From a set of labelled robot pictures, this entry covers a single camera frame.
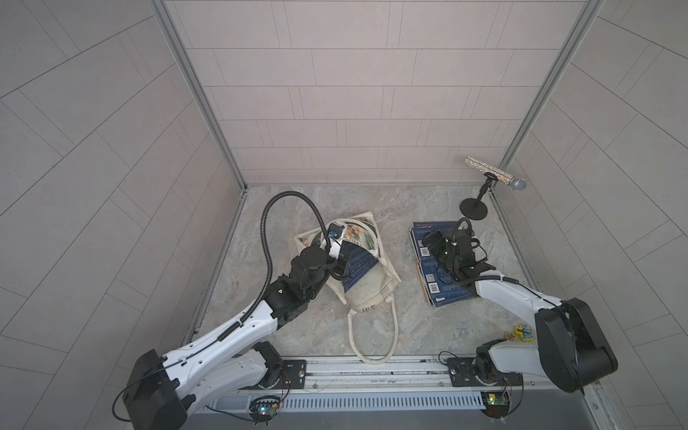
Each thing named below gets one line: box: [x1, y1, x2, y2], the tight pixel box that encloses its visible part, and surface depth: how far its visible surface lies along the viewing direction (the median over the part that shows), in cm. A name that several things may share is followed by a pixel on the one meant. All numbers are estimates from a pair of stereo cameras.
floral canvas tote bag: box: [293, 211, 403, 365], surface depth 83 cm
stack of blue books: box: [339, 240, 379, 293], surface depth 89 cm
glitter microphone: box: [464, 155, 526, 192], surface depth 93 cm
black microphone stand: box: [459, 172, 499, 221], surface depth 110 cm
